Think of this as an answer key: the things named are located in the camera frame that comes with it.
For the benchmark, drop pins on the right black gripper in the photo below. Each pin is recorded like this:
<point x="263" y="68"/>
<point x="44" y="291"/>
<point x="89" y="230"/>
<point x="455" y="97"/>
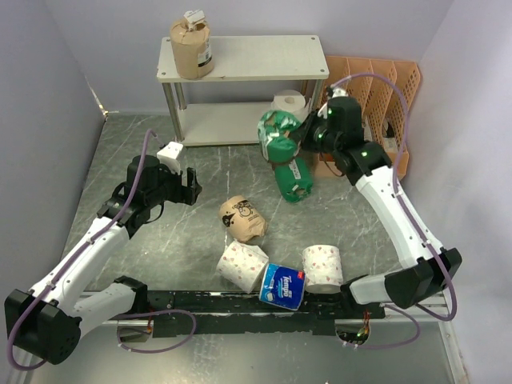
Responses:
<point x="302" y="134"/>

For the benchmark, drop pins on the blue Tempo tissue roll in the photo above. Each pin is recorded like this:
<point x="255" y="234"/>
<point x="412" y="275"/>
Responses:
<point x="282" y="287"/>

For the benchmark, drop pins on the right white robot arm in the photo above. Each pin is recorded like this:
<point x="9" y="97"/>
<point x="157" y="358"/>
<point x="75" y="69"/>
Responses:
<point x="427" y="267"/>

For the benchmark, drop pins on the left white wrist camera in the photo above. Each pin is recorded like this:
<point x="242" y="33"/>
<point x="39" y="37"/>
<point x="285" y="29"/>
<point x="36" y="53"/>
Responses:
<point x="171" y="156"/>

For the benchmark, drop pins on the orange plastic file organizer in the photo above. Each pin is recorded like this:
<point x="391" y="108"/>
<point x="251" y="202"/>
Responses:
<point x="382" y="113"/>

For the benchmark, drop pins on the green roll with torn top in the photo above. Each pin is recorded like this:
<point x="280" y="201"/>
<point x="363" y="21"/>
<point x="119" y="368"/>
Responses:
<point x="275" y="128"/>

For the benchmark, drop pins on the brown roll with cartoon print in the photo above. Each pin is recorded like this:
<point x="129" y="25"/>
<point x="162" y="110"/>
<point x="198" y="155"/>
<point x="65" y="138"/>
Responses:
<point x="241" y="219"/>

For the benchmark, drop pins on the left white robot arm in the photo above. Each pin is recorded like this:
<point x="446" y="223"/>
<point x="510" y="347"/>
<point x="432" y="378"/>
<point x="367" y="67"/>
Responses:
<point x="50" y="318"/>

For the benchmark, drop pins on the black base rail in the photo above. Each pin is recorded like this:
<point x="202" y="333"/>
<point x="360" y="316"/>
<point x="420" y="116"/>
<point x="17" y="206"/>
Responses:
<point x="240" y="313"/>

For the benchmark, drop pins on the brown roll with QR label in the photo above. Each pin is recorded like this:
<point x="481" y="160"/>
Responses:
<point x="190" y="41"/>

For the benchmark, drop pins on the plain white paper roll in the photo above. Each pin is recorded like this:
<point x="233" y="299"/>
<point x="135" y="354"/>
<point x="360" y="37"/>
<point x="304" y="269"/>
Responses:
<point x="293" y="102"/>

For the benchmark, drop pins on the floral white roll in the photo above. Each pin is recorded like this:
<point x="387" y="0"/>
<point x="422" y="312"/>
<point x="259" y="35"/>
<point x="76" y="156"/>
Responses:
<point x="323" y="269"/>
<point x="243" y="265"/>

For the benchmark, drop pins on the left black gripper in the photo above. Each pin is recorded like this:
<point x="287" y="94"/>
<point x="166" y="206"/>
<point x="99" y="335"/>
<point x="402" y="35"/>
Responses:
<point x="183" y="194"/>

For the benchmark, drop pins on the white two-tier shelf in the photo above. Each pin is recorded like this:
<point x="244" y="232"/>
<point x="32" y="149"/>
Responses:
<point x="239" y="59"/>

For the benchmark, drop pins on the green roll with brown end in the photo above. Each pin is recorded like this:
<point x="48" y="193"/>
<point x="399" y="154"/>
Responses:
<point x="294" y="180"/>

